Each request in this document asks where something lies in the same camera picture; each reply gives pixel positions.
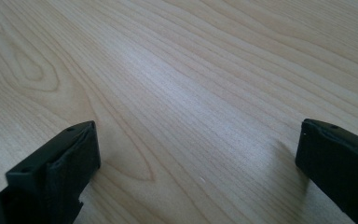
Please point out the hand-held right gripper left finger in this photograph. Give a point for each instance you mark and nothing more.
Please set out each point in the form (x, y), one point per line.
(52, 174)

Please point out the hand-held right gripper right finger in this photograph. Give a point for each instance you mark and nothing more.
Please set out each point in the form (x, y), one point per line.
(338, 161)

